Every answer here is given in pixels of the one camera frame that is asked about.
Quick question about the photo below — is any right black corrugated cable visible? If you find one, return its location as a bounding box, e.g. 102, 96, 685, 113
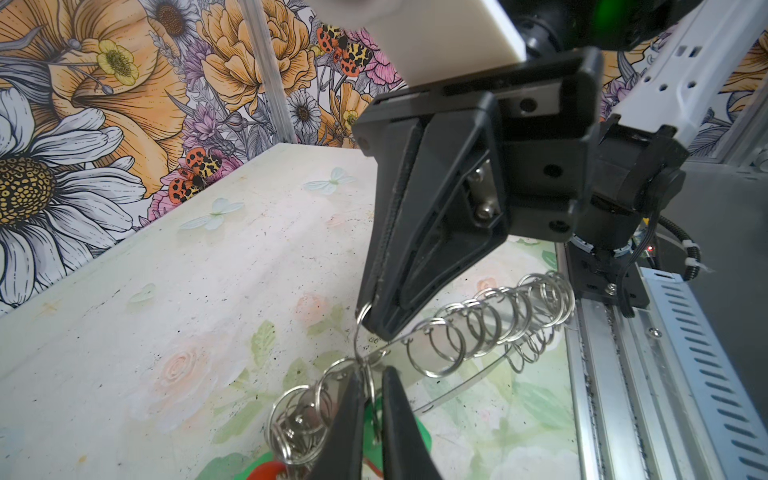
656, 212, 703, 283

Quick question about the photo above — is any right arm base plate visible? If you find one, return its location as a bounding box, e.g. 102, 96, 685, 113
565, 236, 650, 309

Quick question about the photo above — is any aluminium front rail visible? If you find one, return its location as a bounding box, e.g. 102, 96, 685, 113
554, 239, 727, 480

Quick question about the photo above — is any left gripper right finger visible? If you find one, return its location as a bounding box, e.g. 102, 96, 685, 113
382, 366, 441, 480

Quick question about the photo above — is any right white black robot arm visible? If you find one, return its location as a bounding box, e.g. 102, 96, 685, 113
353, 1, 767, 340

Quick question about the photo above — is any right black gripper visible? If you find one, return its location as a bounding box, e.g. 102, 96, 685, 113
355, 47, 603, 340

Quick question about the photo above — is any green key tag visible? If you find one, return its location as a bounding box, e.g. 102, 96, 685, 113
228, 418, 432, 479

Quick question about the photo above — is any red key tag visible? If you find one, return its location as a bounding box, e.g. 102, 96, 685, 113
246, 460, 287, 480

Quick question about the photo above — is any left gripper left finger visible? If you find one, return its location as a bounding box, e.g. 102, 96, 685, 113
308, 371, 367, 480

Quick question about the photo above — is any perforated metal cable tray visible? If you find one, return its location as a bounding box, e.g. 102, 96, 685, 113
640, 268, 767, 479

